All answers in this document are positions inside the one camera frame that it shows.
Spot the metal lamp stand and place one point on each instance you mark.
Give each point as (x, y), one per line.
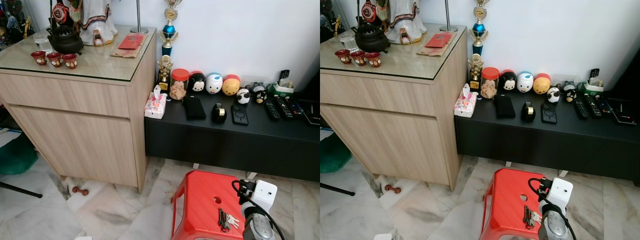
(448, 28)
(139, 30)

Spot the green bag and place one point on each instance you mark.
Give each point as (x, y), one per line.
(332, 156)
(15, 157)

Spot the flat black device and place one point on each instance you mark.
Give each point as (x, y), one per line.
(312, 117)
(625, 118)

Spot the small upright black remote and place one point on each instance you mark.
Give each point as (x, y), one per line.
(284, 75)
(594, 73)

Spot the pink tissue pack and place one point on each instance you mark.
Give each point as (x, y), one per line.
(466, 104)
(156, 106)

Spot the bunch of metal keys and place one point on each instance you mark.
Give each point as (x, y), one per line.
(528, 217)
(222, 220)

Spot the red envelope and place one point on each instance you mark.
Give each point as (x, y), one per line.
(131, 41)
(439, 40)

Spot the white round plush toy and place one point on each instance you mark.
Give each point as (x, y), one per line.
(525, 82)
(214, 84)

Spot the green white small box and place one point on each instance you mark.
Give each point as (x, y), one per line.
(592, 89)
(282, 90)

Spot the black tape dispenser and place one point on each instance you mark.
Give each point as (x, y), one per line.
(528, 113)
(218, 115)

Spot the small brown wooden dumbbell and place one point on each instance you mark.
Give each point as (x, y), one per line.
(80, 191)
(392, 189)

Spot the yellow bear plush toy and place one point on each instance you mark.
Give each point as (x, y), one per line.
(541, 85)
(231, 86)

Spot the black smartphone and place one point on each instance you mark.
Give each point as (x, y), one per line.
(549, 114)
(239, 115)

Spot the low black console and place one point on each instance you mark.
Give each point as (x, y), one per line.
(225, 145)
(540, 145)

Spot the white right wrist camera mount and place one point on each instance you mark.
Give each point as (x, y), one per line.
(560, 192)
(264, 194)

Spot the black floor pole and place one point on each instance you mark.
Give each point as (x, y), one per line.
(20, 190)
(337, 189)

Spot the black remote with coloured buttons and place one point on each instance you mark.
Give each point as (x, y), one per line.
(295, 107)
(605, 106)

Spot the small gold trophy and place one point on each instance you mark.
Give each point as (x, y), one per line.
(475, 65)
(164, 67)

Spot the black wallet case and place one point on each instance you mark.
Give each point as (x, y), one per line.
(504, 106)
(194, 107)

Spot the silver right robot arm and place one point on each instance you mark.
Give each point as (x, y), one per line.
(257, 227)
(552, 227)

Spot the dark figurine cluster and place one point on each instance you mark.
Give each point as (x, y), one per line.
(327, 20)
(12, 25)

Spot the tall blue gold trophy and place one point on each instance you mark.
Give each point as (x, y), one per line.
(169, 31)
(479, 29)

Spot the small red cup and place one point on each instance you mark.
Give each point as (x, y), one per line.
(54, 59)
(343, 56)
(38, 57)
(70, 61)
(359, 58)
(374, 59)

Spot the red plastic stool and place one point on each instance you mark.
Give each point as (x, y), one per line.
(505, 205)
(200, 210)

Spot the brown paper sheet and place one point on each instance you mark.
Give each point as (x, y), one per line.
(427, 51)
(120, 53)

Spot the long black remote control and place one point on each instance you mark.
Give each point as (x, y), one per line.
(593, 105)
(283, 106)

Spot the clear jar with red lid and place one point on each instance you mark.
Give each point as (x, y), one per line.
(489, 86)
(179, 87)

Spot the small dark plush toy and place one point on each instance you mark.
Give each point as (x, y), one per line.
(570, 93)
(259, 95)

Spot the black incense pot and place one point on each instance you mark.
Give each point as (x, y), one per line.
(65, 42)
(371, 40)

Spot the clear glass cup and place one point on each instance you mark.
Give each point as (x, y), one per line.
(41, 42)
(347, 41)

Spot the small black white plush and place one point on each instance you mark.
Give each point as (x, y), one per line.
(243, 96)
(553, 95)

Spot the red round ornament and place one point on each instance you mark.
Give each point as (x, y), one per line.
(369, 12)
(60, 13)

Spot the light wooden cabinet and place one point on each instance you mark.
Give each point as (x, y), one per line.
(395, 125)
(75, 125)

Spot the white robed statue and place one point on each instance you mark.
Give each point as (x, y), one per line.
(405, 20)
(97, 22)

